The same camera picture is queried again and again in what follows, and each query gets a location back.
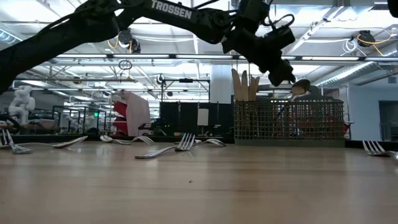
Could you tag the red cabinet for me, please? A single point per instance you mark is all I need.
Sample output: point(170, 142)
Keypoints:
point(121, 112)

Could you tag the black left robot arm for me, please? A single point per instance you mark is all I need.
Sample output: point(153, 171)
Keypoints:
point(171, 11)

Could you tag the grey mesh cutlery basket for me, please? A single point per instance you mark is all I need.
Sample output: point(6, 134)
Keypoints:
point(289, 121)

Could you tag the pink white board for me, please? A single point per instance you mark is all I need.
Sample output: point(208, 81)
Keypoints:
point(138, 115)

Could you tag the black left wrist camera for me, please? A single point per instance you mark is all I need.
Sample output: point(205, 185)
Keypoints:
point(253, 11)

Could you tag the white robot figure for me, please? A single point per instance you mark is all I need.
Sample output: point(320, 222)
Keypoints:
point(21, 102)

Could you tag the wooden utensils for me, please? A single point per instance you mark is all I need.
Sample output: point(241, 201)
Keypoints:
point(237, 85)
point(252, 90)

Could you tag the small black ceiling reel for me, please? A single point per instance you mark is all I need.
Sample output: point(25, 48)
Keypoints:
point(160, 79)

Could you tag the black gantry frame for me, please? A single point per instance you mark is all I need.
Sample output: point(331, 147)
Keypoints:
point(186, 80)

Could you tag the white pillar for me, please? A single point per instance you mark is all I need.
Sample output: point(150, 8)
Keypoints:
point(222, 84)

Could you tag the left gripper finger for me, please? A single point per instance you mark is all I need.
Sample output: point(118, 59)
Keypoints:
point(276, 77)
point(287, 71)

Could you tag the ceiling light strip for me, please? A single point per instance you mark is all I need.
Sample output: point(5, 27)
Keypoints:
point(140, 56)

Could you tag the black partition panel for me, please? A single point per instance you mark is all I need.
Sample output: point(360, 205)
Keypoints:
point(217, 118)

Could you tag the white paper sign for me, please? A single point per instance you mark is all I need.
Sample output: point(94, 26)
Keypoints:
point(203, 116)

